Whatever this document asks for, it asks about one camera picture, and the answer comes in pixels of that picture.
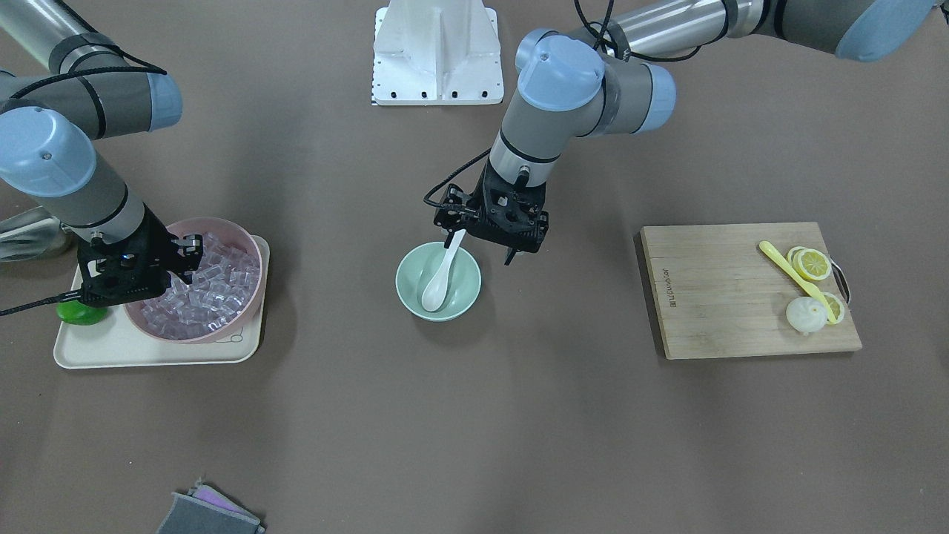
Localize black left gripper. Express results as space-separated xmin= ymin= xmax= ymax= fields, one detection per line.
xmin=434 ymin=163 xmax=549 ymax=266

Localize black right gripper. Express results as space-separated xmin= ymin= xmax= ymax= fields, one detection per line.
xmin=78 ymin=208 xmax=204 ymax=307

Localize white ceramic spoon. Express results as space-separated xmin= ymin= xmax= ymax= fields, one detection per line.
xmin=420 ymin=229 xmax=466 ymax=312

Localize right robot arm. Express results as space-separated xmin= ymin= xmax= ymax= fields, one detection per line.
xmin=1 ymin=1 xmax=203 ymax=308

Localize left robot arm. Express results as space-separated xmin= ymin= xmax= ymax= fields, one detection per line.
xmin=424 ymin=1 xmax=936 ymax=261

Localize pile of ice cubes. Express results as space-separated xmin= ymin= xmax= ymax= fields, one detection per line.
xmin=142 ymin=233 xmax=261 ymax=339

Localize pink bowl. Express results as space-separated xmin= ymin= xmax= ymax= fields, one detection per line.
xmin=123 ymin=217 xmax=267 ymax=343

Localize mint green bowl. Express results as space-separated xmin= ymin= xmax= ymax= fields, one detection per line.
xmin=394 ymin=241 xmax=481 ymax=322

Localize metal ice scoop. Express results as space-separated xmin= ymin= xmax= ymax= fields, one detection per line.
xmin=1 ymin=206 xmax=73 ymax=263

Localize cream plastic tray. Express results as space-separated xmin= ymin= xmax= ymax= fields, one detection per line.
xmin=53 ymin=237 xmax=270 ymax=369

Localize green lime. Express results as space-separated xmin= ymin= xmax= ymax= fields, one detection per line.
xmin=56 ymin=300 xmax=108 ymax=326

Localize grey folded cloth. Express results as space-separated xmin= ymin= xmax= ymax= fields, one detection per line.
xmin=156 ymin=480 xmax=265 ymax=533

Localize wooden cutting board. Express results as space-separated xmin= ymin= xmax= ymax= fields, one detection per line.
xmin=640 ymin=222 xmax=863 ymax=360

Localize yellow plastic knife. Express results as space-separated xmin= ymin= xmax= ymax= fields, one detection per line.
xmin=757 ymin=240 xmax=841 ymax=324

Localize lemon slices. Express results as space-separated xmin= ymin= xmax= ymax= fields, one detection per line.
xmin=786 ymin=246 xmax=845 ymax=325

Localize white camera pillar base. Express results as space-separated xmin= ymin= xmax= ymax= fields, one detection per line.
xmin=371 ymin=1 xmax=505 ymax=106

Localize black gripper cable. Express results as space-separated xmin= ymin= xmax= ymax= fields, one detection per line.
xmin=0 ymin=30 xmax=168 ymax=318

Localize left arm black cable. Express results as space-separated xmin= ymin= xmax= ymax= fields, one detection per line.
xmin=423 ymin=0 xmax=705 ymax=223

